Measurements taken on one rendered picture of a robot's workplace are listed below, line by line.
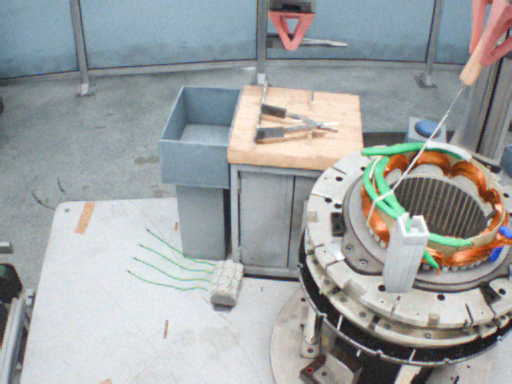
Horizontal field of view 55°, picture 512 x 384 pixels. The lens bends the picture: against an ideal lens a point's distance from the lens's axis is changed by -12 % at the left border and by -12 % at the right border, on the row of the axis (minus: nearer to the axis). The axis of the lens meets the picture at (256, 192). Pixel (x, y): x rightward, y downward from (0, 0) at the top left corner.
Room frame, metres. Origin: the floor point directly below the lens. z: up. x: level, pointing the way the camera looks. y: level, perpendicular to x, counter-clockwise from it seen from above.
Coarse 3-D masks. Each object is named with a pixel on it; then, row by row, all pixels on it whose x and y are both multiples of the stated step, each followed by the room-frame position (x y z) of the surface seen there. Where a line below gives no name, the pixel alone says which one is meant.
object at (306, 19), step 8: (272, 8) 0.74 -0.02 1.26; (288, 8) 0.74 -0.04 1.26; (296, 8) 0.74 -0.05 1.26; (272, 16) 0.74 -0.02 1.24; (280, 16) 0.74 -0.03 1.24; (288, 16) 0.75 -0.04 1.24; (296, 16) 0.74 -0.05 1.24; (304, 16) 0.73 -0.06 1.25; (312, 16) 0.73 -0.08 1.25; (280, 24) 0.75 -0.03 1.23; (304, 24) 0.74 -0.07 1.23; (280, 32) 0.75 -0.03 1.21; (304, 32) 0.75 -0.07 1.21; (288, 40) 0.75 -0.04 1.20; (296, 40) 0.75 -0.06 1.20; (288, 48) 0.76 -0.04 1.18; (296, 48) 0.75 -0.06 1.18
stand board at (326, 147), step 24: (288, 96) 0.80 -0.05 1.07; (336, 96) 0.81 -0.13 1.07; (240, 120) 0.73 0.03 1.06; (264, 120) 0.73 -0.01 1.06; (288, 120) 0.73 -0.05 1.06; (336, 120) 0.73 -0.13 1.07; (360, 120) 0.74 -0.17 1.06; (240, 144) 0.66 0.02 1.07; (264, 144) 0.66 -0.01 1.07; (288, 144) 0.67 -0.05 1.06; (312, 144) 0.67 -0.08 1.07; (336, 144) 0.67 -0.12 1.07; (360, 144) 0.67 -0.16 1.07; (312, 168) 0.64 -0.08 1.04
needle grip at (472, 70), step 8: (480, 40) 0.48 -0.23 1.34; (496, 40) 0.47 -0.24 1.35; (480, 48) 0.47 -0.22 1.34; (472, 56) 0.48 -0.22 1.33; (472, 64) 0.47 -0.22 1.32; (480, 64) 0.47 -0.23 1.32; (464, 72) 0.47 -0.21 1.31; (472, 72) 0.47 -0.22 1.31; (480, 72) 0.47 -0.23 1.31; (464, 80) 0.47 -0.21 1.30; (472, 80) 0.47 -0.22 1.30
